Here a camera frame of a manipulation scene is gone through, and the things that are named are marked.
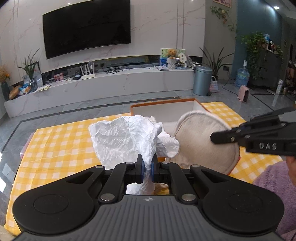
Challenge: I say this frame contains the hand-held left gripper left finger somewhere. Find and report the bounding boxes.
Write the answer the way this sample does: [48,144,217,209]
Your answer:
[67,154,145,203]

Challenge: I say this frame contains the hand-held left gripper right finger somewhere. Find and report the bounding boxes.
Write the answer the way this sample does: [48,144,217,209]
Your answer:
[151,155,229,202]

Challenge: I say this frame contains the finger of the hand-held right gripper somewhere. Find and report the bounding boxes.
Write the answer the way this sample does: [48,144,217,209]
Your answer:
[210,122,287,145]
[238,107,296,127]

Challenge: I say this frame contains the beige round cushion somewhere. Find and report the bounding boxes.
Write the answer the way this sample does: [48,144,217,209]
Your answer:
[171,111,241,175]

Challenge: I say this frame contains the white paper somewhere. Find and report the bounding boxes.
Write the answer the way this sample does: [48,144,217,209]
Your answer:
[89,115,180,195]

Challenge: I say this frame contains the orange cardboard box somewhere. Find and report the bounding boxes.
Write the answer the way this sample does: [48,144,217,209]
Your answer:
[130,98,241,176]

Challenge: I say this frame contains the person's right forearm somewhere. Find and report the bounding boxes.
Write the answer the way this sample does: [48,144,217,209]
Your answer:
[253,161,296,237]

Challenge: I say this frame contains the pink space heater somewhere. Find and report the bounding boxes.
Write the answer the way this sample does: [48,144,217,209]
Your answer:
[238,85,250,103]

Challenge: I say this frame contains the blue water jug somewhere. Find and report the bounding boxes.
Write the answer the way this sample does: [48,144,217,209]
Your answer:
[235,60,251,88]

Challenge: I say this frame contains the grey cabinet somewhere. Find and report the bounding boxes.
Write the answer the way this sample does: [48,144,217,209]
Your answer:
[252,44,284,88]

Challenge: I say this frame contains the woven pastel basket bag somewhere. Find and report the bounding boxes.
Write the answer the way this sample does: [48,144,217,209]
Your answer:
[209,76,219,93]

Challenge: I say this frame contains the grey pedal trash can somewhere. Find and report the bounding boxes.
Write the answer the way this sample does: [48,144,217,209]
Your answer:
[193,65,213,96]

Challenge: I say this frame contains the long-leaf potted plant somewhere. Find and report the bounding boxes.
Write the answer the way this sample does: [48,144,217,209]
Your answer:
[200,46,234,80]

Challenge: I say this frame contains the bushy green potted plant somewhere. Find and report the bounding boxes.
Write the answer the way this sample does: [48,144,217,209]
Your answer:
[240,32,284,80]

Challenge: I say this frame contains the yellow checked tablecloth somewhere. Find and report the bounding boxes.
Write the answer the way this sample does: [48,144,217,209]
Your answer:
[5,101,284,234]

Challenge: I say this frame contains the white marble television console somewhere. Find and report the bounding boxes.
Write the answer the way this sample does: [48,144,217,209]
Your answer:
[3,56,202,119]

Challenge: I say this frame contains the green picture board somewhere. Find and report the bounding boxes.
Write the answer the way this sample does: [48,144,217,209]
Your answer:
[160,48,186,67]

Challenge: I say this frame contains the white router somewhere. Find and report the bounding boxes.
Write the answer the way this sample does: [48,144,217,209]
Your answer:
[80,62,97,80]

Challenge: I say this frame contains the hanging vine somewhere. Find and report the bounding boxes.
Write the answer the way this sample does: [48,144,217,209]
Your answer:
[210,6,238,39]

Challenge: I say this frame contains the clear plastic bag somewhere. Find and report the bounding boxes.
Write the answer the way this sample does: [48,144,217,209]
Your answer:
[32,70,44,88]

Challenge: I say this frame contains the blue snack packets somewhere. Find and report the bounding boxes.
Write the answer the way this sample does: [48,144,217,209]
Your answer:
[18,83,33,95]

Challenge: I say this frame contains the brown bread loaf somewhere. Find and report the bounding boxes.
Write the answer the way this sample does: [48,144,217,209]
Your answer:
[9,85,22,100]

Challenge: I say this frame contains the slender green potted plant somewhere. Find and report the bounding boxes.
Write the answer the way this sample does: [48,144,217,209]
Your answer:
[16,48,40,80]

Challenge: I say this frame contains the black television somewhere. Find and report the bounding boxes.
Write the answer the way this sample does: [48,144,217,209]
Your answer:
[42,0,132,60]

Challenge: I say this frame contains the dark vase with orange flowers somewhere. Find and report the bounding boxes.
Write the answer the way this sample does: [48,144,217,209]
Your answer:
[0,65,11,101]

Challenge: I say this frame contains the black cables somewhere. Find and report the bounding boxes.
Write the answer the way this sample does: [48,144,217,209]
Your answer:
[104,66,130,75]

